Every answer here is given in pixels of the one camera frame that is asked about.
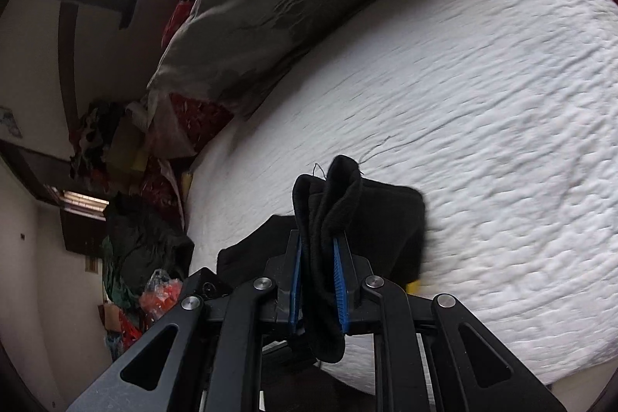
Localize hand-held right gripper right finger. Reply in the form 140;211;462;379
332;235;569;412

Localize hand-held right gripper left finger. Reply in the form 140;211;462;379
65;229;303;412

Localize black pants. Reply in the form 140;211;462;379
216;154;426;365

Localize orange plastic bag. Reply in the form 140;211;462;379
139;270;183;321

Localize dark green cloth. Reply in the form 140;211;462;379
101;192;195;311

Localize red floral pillow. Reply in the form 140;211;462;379
161;0;261;157

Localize clear plastic bag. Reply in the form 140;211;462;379
128;93;204;159

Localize white quilted mattress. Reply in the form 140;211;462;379
183;0;618;396

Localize pile of mixed clothes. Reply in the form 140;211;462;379
70;100;155;186

